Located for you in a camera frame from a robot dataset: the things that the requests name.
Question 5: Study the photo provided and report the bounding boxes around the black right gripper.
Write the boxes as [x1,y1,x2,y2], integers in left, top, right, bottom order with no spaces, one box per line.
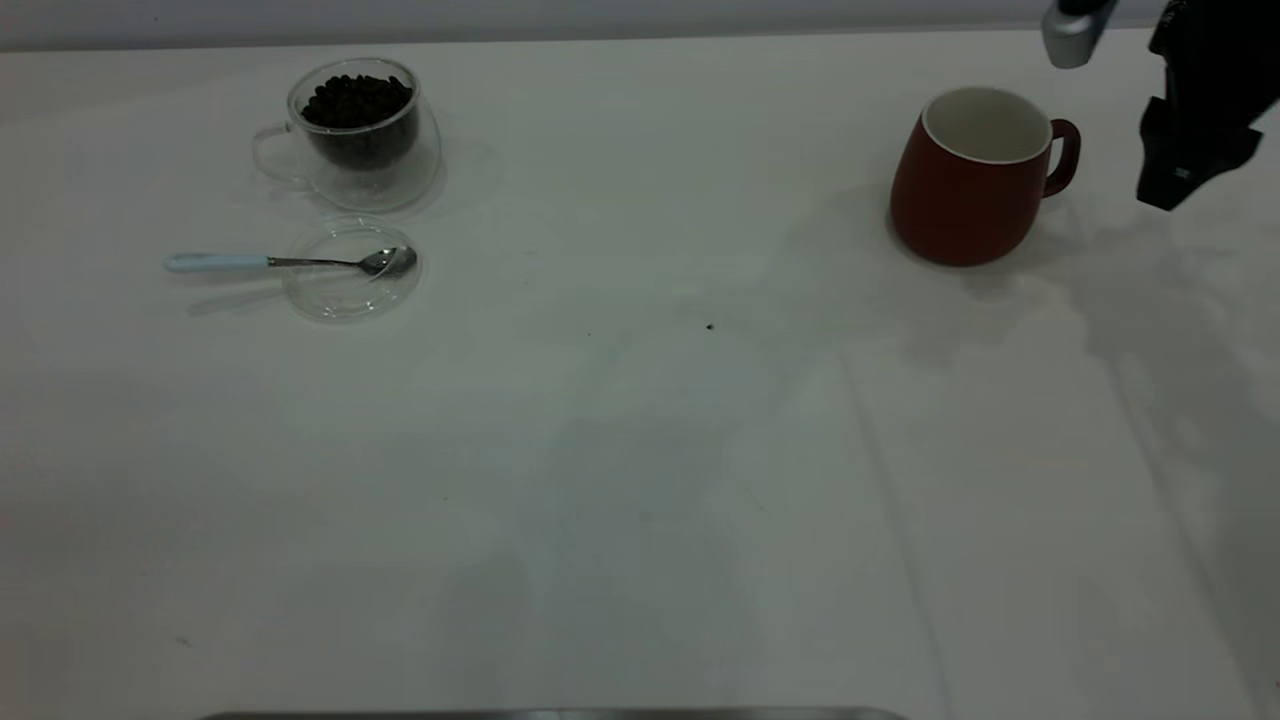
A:
[1136,0,1280,212]

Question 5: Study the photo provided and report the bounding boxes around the red ceramic mug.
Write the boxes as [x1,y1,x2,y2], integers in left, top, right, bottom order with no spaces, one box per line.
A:
[888,86,1082,269]

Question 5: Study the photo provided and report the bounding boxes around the clear glass saucer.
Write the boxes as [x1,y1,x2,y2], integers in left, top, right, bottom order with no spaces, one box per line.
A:
[283,215,424,323]

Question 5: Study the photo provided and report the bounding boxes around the spoon with pale blue handle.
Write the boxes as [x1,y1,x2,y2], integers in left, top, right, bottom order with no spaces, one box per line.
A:
[164,246,418,280]

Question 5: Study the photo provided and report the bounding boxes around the dark coffee beans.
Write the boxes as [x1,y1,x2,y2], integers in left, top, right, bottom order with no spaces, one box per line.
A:
[300,74,421,171]

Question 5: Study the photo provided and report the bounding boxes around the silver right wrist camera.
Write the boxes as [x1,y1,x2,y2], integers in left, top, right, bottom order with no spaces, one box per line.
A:
[1040,0,1121,70]

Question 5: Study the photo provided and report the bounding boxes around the clear double-wall glass cup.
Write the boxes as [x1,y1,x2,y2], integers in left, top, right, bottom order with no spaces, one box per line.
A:
[252,57,444,214]

